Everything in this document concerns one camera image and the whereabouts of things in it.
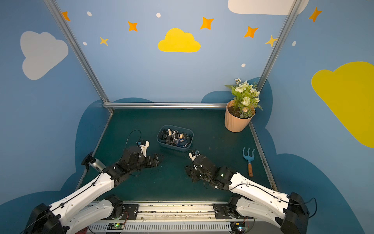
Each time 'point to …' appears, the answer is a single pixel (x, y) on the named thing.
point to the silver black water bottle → (94, 163)
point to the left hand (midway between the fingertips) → (161, 157)
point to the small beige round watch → (181, 136)
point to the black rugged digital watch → (162, 135)
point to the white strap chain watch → (175, 135)
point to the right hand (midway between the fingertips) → (192, 168)
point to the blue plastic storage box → (188, 135)
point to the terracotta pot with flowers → (239, 110)
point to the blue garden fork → (250, 159)
